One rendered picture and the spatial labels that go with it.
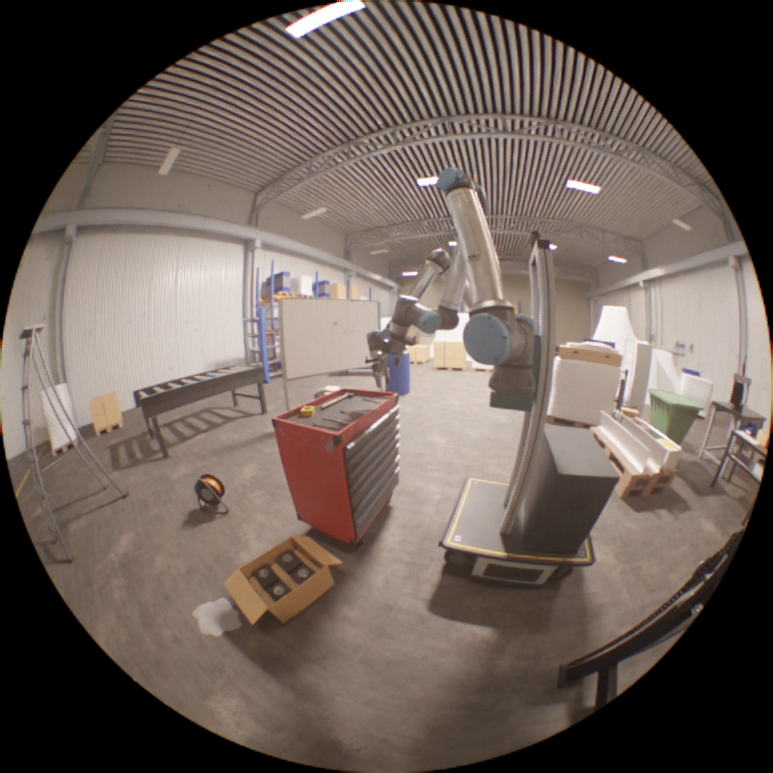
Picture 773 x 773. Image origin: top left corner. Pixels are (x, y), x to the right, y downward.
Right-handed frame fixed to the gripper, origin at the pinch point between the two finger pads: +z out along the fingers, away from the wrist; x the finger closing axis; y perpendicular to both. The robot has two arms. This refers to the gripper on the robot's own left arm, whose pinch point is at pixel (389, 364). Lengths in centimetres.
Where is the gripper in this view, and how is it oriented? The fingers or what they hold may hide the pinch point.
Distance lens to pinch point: 109.3
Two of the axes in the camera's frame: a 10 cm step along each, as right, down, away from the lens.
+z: -2.3, 8.1, 5.4
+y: -7.6, -5.0, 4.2
